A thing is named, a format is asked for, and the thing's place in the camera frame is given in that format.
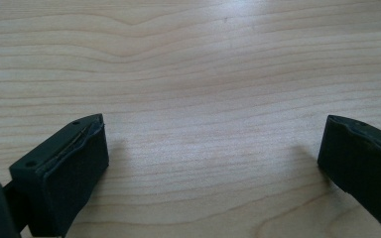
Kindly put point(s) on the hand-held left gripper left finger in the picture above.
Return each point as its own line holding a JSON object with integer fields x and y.
{"x": 63, "y": 172}

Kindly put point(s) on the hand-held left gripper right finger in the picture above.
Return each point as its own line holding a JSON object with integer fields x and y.
{"x": 363, "y": 162}

